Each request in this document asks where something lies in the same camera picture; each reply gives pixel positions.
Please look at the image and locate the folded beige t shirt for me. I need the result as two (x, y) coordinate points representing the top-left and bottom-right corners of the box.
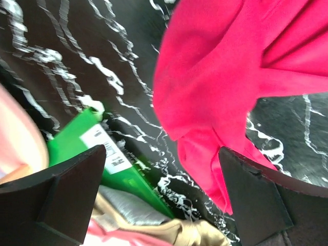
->
(92, 185), (229, 245)

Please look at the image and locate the black marble pattern mat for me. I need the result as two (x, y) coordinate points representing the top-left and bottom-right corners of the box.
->
(0, 0), (328, 246)

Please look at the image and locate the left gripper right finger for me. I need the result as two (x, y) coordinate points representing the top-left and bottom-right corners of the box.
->
(219, 147), (327, 245)

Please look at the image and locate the folded pink t shirt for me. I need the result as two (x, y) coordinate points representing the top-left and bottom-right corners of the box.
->
(83, 218), (172, 246)

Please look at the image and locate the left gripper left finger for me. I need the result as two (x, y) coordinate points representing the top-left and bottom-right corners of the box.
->
(1, 145), (106, 245)

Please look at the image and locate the red t shirt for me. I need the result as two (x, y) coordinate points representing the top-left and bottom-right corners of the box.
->
(153, 1), (327, 214)

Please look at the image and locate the green folder with label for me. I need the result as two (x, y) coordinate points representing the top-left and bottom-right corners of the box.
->
(47, 108), (174, 218)

